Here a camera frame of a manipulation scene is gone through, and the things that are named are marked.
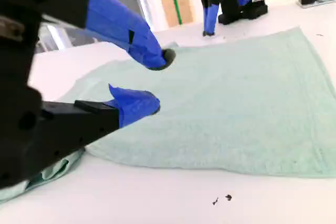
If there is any green t shirt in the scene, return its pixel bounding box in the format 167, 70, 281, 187
0, 26, 336, 205

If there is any cardboard box with green strap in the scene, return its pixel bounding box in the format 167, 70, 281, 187
159, 0, 196, 28

